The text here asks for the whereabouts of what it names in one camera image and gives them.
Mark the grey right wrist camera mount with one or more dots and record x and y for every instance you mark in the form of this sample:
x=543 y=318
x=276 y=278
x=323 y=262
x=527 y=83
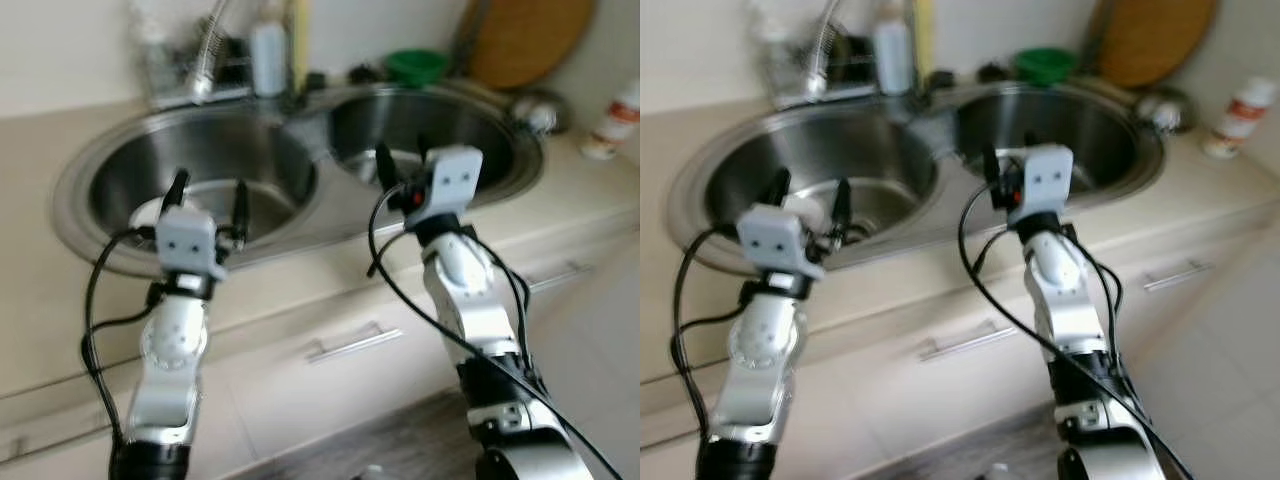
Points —
x=455 y=180
x=1045 y=180

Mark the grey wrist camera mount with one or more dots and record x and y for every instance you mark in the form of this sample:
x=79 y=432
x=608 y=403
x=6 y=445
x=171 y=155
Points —
x=1045 y=180
x=455 y=180
x=188 y=240
x=775 y=240

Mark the green plastic bowl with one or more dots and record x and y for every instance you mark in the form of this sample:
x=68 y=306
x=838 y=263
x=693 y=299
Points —
x=1045 y=66
x=418 y=68

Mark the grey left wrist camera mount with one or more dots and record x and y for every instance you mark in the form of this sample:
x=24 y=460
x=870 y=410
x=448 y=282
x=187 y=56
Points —
x=775 y=240
x=188 y=240

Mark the black sponge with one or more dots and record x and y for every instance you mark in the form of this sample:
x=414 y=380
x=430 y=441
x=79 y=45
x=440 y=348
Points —
x=316 y=81
x=941 y=80

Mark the round wooden cutting board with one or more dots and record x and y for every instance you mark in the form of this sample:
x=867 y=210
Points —
x=530 y=40
x=1160 y=40

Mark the beige kitchen cabinet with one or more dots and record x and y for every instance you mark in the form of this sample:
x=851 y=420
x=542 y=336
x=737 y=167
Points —
x=270 y=400
x=900 y=400

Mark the white bottle orange label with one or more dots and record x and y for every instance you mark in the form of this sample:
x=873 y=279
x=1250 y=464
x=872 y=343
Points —
x=1240 y=118
x=612 y=120

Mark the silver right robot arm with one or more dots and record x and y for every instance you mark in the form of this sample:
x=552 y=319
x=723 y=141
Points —
x=460 y=290
x=1055 y=290

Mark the steel faucet with flexible head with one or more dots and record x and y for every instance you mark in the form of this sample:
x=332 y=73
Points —
x=825 y=60
x=208 y=65

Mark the stainless steel double sink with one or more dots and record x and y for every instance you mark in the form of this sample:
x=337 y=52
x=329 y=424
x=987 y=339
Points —
x=250 y=150
x=880 y=150

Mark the shiny steel bowl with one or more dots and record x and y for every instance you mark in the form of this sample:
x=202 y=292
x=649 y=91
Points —
x=1165 y=110
x=540 y=112

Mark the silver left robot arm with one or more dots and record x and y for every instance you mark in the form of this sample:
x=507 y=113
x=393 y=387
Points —
x=170 y=350
x=760 y=350

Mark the grey dish cloth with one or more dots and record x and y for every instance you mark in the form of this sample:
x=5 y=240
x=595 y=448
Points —
x=932 y=132
x=308 y=135

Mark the white plastic bottle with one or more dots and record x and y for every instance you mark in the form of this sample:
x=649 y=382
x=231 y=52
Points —
x=892 y=60
x=268 y=60

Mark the black sink plug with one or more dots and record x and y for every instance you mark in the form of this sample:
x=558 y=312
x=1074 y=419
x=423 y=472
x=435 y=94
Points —
x=366 y=74
x=993 y=73

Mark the small plain white bowl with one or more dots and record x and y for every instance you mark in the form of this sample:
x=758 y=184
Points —
x=145 y=212
x=805 y=199

